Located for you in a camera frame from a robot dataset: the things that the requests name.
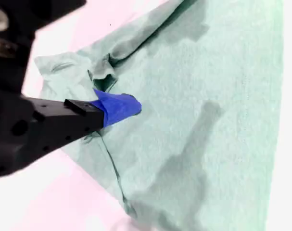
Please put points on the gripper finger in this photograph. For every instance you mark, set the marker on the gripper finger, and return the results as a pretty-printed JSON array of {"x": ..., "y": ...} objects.
[{"x": 112, "y": 108}]

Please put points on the pale green T-shirt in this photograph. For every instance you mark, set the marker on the pale green T-shirt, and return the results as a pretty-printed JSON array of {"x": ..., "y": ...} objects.
[{"x": 184, "y": 96}]

